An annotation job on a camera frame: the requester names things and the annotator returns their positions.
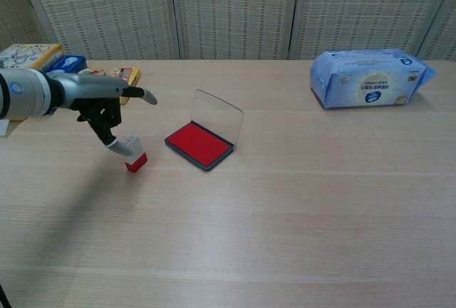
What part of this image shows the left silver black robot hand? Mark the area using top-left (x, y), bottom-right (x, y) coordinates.
top-left (48, 72), bottom-right (158, 159)

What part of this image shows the small red white stamp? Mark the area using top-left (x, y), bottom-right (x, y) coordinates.
top-left (124, 135), bottom-right (148, 173)

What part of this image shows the blue light bulb box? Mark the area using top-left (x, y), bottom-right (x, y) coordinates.
top-left (42, 54), bottom-right (88, 116)

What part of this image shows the yellow curry box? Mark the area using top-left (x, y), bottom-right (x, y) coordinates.
top-left (110, 66), bottom-right (142, 105)

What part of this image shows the yellow cartoon tissue box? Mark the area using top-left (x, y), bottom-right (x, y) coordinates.
top-left (0, 43), bottom-right (66, 123)

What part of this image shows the woven folding screen panel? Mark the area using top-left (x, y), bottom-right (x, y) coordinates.
top-left (169, 0), bottom-right (302, 61)
top-left (0, 0), bottom-right (64, 52)
top-left (416, 0), bottom-right (456, 61)
top-left (16, 0), bottom-right (181, 61)
top-left (288, 0), bottom-right (456, 61)

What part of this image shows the red ink pad clear lid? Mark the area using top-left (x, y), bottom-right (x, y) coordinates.
top-left (164, 88), bottom-right (246, 173)

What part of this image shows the blue wet wipes pack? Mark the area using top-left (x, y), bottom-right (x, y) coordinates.
top-left (309, 48), bottom-right (437, 110)

